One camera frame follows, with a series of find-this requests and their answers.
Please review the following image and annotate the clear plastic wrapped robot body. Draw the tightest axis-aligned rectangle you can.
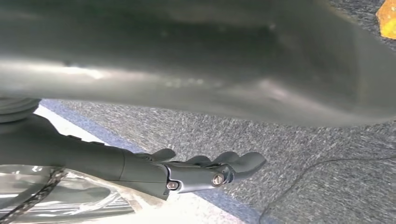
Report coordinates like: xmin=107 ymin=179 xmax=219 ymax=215
xmin=0 ymin=164 xmax=166 ymax=222

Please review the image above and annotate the braided black cable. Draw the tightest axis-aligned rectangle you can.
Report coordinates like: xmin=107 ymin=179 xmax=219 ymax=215
xmin=0 ymin=168 xmax=67 ymax=224

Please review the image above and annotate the thin black floor cable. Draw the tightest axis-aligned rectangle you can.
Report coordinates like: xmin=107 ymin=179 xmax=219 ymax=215
xmin=258 ymin=156 xmax=396 ymax=224

